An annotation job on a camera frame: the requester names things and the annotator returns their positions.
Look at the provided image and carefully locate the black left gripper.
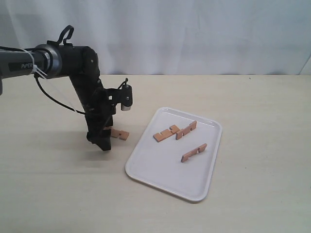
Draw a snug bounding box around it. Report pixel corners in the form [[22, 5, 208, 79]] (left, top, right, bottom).
[[84, 87, 116, 151]]

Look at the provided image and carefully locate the wooden notched plank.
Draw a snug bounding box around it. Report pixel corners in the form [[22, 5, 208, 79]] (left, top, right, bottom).
[[181, 143, 207, 163], [104, 127, 130, 141], [153, 125, 180, 142], [175, 121, 197, 140]]

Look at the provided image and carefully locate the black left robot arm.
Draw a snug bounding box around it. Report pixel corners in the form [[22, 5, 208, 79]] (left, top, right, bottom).
[[0, 44, 119, 151]]

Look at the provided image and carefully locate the white plastic tray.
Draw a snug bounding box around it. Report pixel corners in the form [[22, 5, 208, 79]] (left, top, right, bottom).
[[125, 107, 223, 202]]

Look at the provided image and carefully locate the white zip tie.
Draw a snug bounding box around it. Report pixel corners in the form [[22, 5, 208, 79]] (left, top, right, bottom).
[[21, 48, 73, 110]]

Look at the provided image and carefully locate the white backdrop curtain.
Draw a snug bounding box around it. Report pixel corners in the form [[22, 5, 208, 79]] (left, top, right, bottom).
[[0, 0, 311, 75]]

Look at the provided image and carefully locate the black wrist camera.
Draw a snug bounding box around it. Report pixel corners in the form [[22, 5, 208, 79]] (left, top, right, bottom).
[[106, 83, 133, 111]]

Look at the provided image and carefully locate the black camera cable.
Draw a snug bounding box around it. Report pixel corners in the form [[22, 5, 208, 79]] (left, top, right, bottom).
[[34, 24, 129, 116]]

